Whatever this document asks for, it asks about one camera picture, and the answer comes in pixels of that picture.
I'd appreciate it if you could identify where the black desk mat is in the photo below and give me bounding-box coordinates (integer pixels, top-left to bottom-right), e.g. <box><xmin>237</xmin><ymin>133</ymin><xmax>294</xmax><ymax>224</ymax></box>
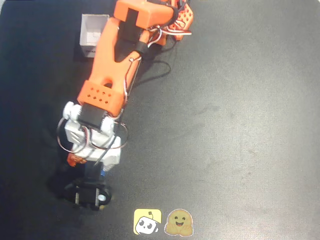
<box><xmin>0</xmin><ymin>0</ymin><xmax>320</xmax><ymax>240</ymax></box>

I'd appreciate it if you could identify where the black gripper-mounted camera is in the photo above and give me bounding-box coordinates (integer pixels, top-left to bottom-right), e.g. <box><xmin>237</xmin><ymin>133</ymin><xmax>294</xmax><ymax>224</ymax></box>
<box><xmin>62</xmin><ymin>161</ymin><xmax>112</xmax><ymax>211</ymax></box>

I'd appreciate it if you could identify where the hugging face emoji sticker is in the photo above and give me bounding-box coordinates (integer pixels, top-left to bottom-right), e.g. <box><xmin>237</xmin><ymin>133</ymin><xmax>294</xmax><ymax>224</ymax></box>
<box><xmin>163</xmin><ymin>208</ymin><xmax>195</xmax><ymax>237</ymax></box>

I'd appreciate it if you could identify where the white servo wire bundle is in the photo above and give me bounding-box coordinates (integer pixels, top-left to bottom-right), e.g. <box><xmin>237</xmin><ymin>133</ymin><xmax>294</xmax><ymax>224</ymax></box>
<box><xmin>146</xmin><ymin>24</ymin><xmax>193</xmax><ymax>48</ymax></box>

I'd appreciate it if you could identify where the thin servo wire loop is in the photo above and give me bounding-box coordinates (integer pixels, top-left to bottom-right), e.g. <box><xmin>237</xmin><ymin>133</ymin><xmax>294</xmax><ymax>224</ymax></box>
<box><xmin>56</xmin><ymin>116</ymin><xmax>129</xmax><ymax>152</ymax></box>

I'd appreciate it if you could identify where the white cardboard box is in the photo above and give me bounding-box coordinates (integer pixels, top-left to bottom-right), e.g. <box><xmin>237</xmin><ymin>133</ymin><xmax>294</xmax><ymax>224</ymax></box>
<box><xmin>79</xmin><ymin>13</ymin><xmax>111</xmax><ymax>59</ymax></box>

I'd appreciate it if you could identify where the yellow robot cartoon sticker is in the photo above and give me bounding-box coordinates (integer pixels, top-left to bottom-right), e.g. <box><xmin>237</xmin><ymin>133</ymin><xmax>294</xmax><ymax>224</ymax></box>
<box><xmin>133</xmin><ymin>208</ymin><xmax>163</xmax><ymax>236</ymax></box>

